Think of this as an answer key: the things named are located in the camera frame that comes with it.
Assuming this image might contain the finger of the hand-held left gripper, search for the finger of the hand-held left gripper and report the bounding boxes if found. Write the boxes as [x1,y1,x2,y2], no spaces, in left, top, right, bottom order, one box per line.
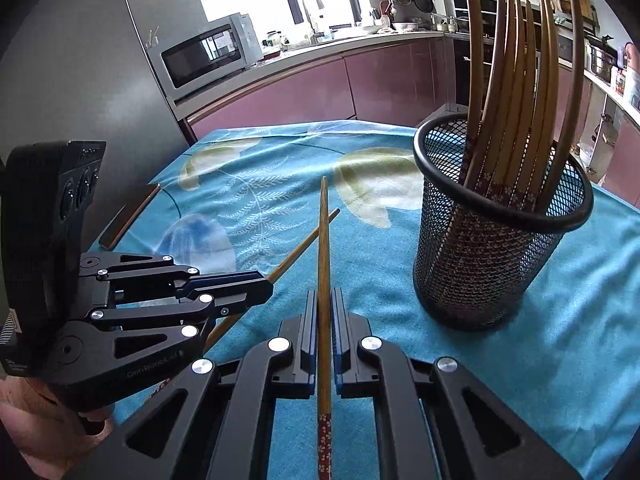
[54,285,274,402]
[80,254,274,294]

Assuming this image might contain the brown wooden rail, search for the brown wooden rail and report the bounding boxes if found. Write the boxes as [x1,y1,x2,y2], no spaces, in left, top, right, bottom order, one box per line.
[99,183,162,251]

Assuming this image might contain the black built-in oven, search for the black built-in oven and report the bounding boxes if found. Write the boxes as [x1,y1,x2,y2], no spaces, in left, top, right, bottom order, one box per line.
[452,35,588,108]

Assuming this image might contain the person's left hand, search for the person's left hand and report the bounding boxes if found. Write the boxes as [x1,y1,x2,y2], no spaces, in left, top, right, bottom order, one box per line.
[0,372,117,480]

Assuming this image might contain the kitchen faucet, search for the kitchen faucet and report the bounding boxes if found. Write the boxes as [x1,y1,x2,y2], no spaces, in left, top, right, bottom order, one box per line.
[301,0,326,45]

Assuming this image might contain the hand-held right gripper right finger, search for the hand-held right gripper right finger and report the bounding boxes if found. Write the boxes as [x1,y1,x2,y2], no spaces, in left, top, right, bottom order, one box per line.
[331,287,583,480]

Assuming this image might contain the red-handled wooden chopstick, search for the red-handled wooden chopstick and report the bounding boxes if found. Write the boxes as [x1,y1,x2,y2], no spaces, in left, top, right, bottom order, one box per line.
[314,176,337,480]
[150,208,341,397]

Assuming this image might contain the stainless steel pot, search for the stainless steel pot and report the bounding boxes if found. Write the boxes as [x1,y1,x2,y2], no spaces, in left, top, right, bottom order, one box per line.
[589,44,620,83]

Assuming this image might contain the blue floral tablecloth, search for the blue floral tablecloth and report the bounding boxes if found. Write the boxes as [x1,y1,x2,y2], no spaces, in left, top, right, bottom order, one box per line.
[82,122,640,480]

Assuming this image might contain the bunch of wooden chopsticks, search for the bunch of wooden chopsticks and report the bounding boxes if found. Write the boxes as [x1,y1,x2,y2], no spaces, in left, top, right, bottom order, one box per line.
[447,0,587,261]

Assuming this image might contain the silver refrigerator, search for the silver refrigerator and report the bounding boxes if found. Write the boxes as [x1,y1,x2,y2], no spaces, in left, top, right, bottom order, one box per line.
[0,0,193,171]

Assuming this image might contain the black mesh utensil holder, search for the black mesh utensil holder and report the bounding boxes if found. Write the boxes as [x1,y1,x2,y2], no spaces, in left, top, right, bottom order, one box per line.
[412,112,595,332]

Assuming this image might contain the purple kitchen cabinets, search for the purple kitchen cabinets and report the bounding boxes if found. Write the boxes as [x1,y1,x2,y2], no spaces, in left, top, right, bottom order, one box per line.
[185,35,640,181]

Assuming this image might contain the silver microwave oven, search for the silver microwave oven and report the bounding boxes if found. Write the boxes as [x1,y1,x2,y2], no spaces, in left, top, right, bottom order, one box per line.
[160,12,264,104]

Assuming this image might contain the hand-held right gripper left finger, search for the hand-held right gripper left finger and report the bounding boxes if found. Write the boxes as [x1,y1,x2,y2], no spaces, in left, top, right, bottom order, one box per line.
[65,290,318,480]

